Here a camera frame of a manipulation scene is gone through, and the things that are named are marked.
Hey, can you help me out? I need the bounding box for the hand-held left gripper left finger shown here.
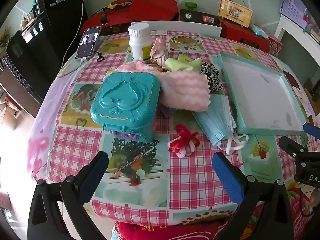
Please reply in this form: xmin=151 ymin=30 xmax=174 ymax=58
xmin=28 ymin=151 xmax=109 ymax=240

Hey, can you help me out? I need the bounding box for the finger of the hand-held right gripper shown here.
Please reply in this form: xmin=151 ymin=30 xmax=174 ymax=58
xmin=303 ymin=122 xmax=320 ymax=140
xmin=279 ymin=136 xmax=310 ymax=162

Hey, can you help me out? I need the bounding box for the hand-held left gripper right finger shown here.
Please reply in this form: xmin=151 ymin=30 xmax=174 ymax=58
xmin=212 ymin=151 xmax=293 ymax=240

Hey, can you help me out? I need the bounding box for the stack of blue face masks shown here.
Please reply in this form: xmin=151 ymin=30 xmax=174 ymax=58
xmin=192 ymin=95 xmax=249 ymax=155

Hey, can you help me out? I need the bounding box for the teal cardboard tray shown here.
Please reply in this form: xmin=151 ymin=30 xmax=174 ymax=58
xmin=218 ymin=52 xmax=308 ymax=137

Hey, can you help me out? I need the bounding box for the red pipe cleaner bundle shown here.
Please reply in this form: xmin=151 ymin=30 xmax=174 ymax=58
xmin=168 ymin=124 xmax=200 ymax=158

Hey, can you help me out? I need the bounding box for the pink white fuzzy cloth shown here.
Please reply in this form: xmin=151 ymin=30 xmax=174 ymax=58
xmin=117 ymin=59 xmax=210 ymax=112

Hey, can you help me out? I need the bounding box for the leopard print scrunchie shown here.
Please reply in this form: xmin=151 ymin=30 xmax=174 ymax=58
xmin=200 ymin=62 xmax=223 ymax=91

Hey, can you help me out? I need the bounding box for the pink patterned scrunchie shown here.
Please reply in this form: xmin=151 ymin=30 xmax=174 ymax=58
xmin=150 ymin=37 xmax=168 ymax=65

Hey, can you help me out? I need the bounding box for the checkered printed tablecloth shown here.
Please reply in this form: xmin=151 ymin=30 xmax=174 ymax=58
xmin=27 ymin=30 xmax=320 ymax=233

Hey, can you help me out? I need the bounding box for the teal plastic toy case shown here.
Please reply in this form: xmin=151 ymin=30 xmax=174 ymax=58
xmin=90 ymin=71 xmax=161 ymax=143

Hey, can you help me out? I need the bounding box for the red patterned box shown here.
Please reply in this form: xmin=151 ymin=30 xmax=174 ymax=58
xmin=268 ymin=36 xmax=284 ymax=57

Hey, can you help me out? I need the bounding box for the cardboard box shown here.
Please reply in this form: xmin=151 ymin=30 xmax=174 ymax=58
xmin=0 ymin=100 xmax=28 ymax=132

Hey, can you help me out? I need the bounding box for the white shelf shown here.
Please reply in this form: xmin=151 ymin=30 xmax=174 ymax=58
xmin=274 ymin=14 xmax=320 ymax=53

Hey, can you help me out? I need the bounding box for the light blue tissue packet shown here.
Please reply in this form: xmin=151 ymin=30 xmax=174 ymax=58
xmin=250 ymin=24 xmax=269 ymax=39

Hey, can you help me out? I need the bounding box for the red carton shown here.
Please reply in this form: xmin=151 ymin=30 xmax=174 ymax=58
xmin=220 ymin=19 xmax=270 ymax=53

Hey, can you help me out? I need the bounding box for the smartphone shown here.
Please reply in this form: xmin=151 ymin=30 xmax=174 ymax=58
xmin=75 ymin=26 xmax=102 ymax=60

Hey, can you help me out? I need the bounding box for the white pill bottle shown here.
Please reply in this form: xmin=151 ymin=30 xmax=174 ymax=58
xmin=128 ymin=23 xmax=153 ymax=62

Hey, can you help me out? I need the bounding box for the black orange box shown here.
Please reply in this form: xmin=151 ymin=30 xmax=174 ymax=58
xmin=178 ymin=9 xmax=222 ymax=27

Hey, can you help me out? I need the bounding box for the black glossy cabinet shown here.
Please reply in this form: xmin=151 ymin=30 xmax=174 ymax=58
xmin=20 ymin=0 xmax=88 ymax=63

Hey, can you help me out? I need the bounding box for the large red box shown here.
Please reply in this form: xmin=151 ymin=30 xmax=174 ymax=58
xmin=79 ymin=0 xmax=178 ymax=34

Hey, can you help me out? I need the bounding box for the wall calendar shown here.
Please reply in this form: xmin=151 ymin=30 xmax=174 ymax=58
xmin=279 ymin=0 xmax=309 ymax=22

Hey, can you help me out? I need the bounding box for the white cable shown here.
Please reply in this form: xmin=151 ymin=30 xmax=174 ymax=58
xmin=60 ymin=0 xmax=85 ymax=69

